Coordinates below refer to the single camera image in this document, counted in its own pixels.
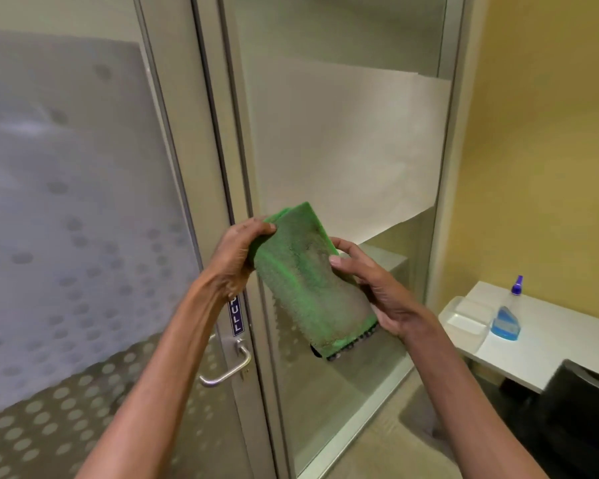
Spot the glass door with dotted film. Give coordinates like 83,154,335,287
0,0,280,479

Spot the person's right forearm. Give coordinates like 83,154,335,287
398,314,550,479

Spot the glass side panel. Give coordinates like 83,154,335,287
220,0,467,479

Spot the person's right hand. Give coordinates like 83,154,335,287
328,237,437,344

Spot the white table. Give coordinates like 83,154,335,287
449,280,599,395

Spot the person's left hand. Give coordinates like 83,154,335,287
206,217,277,301

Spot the blue spray bottle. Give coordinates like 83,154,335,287
490,275,524,342

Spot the black chair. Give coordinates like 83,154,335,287
499,359,599,479

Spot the clear plastic container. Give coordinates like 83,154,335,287
438,295,496,354

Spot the white paper sheet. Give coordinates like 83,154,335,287
247,57,452,245

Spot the green microfibre cloth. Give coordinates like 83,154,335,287
248,202,379,362

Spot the blue door sign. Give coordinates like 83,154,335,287
228,295,245,338

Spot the person's left forearm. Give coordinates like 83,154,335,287
75,272,236,479

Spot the silver door handle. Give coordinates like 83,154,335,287
199,338,253,388

